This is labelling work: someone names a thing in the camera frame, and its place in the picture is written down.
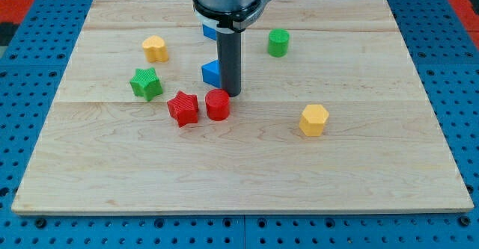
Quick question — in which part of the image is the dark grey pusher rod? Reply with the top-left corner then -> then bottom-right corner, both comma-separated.
216,32 -> 242,97

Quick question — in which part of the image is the blue block near rod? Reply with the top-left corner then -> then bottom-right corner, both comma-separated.
201,60 -> 221,88

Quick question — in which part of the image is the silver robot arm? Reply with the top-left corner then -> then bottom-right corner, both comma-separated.
192,0 -> 271,34

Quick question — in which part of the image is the yellow heart block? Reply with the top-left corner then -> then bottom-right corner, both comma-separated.
141,35 -> 169,62

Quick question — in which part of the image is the red cylinder block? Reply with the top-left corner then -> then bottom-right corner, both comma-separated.
205,89 -> 230,121

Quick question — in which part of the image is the yellow hexagon block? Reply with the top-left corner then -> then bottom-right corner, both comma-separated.
299,104 -> 329,137

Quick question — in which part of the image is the green cylinder block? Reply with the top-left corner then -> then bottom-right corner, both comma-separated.
267,28 -> 290,58

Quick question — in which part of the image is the blue block behind arm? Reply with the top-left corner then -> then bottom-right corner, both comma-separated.
202,25 -> 216,40

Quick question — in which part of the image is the red star block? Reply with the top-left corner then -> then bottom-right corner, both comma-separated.
167,90 -> 199,127

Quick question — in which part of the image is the green star block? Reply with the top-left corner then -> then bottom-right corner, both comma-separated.
129,67 -> 163,102

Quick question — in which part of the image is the light wooden board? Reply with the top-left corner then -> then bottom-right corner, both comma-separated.
12,0 -> 474,216

